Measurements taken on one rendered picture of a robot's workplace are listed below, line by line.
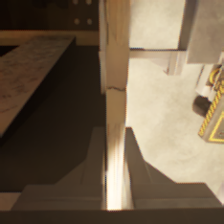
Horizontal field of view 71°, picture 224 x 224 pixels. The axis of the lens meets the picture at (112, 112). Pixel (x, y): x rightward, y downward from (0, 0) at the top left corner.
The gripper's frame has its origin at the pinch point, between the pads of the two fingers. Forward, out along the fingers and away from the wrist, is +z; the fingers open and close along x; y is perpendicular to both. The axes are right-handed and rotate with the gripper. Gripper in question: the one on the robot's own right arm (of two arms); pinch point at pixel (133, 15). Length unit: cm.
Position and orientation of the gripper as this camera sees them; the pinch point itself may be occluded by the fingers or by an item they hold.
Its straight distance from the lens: 27.2
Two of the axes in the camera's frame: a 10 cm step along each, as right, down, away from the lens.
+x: -0.1, 8.9, 4.5
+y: 0.2, 4.5, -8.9
